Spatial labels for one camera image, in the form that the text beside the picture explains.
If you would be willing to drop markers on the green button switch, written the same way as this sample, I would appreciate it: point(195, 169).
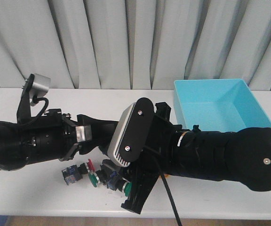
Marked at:
point(117, 183)
point(102, 176)

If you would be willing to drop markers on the red button switch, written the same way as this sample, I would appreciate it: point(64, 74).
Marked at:
point(75, 173)

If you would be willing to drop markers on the grey pleated curtain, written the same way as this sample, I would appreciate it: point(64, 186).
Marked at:
point(135, 44)

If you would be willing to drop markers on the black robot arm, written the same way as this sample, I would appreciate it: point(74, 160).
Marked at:
point(243, 156)
point(28, 145)

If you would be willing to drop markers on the green button switch left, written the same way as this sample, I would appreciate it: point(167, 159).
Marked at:
point(102, 176)

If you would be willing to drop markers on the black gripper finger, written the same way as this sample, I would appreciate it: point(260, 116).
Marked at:
point(143, 182)
point(102, 132)
point(163, 110)

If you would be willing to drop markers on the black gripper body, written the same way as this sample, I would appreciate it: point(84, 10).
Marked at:
point(161, 147)
point(70, 136)

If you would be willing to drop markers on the green button switch right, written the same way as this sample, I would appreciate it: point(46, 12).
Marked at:
point(117, 183)

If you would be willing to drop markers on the upside-down yellow button switch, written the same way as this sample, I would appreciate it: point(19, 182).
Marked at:
point(165, 176)

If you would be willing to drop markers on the light blue plastic box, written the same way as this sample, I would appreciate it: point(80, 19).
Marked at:
point(217, 105)

